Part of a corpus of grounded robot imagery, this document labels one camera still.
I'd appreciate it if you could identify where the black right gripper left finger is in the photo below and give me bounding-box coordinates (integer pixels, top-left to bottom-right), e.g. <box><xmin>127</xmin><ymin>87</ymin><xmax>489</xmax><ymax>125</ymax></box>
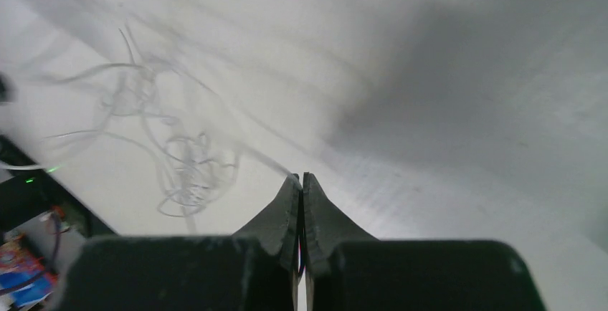
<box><xmin>49</xmin><ymin>174</ymin><xmax>300</xmax><ymax>310</ymax></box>

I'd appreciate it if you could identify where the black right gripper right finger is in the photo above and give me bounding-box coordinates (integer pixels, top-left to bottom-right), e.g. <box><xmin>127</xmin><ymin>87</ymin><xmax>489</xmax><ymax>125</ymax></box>
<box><xmin>302</xmin><ymin>173</ymin><xmax>545</xmax><ymax>310</ymax></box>

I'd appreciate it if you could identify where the multicolour wire bundle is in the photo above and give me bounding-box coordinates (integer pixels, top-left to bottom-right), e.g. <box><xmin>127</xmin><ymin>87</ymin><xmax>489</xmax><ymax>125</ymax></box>
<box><xmin>28</xmin><ymin>21</ymin><xmax>303</xmax><ymax>231</ymax></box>

